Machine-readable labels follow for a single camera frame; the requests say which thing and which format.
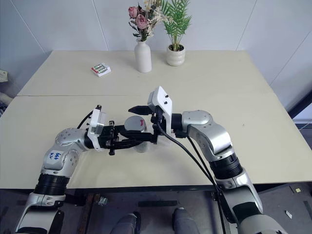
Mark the pile of cloth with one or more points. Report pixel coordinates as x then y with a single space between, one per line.
3 101

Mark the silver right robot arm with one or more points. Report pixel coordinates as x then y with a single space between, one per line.
207 131

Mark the silver jar lid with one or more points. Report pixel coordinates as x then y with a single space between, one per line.
134 123

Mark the green battery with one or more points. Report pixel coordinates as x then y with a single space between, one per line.
98 66
102 70

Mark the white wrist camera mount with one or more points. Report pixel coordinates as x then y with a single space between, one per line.
94 127
162 98

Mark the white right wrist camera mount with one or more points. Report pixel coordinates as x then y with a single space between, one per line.
162 98

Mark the green fern plant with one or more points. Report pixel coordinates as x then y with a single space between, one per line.
176 17

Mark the small white floor scrap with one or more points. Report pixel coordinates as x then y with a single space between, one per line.
288 214

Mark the white ribbed plant pot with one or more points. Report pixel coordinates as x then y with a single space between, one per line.
175 57

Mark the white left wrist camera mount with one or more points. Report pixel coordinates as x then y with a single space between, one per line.
94 127

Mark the grey round object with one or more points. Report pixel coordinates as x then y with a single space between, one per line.
144 147

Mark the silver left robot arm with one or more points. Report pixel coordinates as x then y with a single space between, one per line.
64 139

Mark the white ceramic vase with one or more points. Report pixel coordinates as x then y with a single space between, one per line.
143 57

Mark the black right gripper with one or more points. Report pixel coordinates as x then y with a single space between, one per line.
157 126

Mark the pink dried flower bouquet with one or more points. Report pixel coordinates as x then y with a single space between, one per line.
141 20

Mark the battery pack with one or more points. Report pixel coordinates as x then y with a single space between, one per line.
107 72

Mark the dark grey rounded shape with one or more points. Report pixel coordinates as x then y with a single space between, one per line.
128 223
184 220

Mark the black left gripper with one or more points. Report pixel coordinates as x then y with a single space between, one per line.
106 136

